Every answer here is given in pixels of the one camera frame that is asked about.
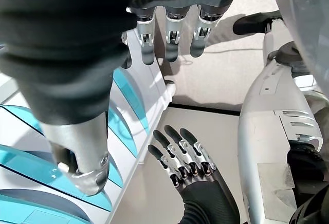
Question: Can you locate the blue fronted cart drawer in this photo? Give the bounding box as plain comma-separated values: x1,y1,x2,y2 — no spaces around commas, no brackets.
0,143,114,212
112,67,151,136
22,207,69,224
4,100,142,159

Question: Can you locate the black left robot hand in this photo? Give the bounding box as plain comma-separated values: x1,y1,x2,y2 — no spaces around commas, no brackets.
148,125,241,224

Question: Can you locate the white medical cart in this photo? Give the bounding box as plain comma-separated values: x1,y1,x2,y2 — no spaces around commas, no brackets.
0,28,178,224

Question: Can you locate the cart caster wheel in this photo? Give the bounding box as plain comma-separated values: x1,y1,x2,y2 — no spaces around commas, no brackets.
164,79,177,101

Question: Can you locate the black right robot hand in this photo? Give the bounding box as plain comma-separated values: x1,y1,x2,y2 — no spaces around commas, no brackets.
0,0,247,197

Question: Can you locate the silver right robot leg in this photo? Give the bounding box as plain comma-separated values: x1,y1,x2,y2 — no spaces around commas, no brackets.
267,0,329,88

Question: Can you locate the thin floor cable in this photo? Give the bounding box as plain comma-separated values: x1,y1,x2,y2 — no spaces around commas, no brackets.
179,46,264,64

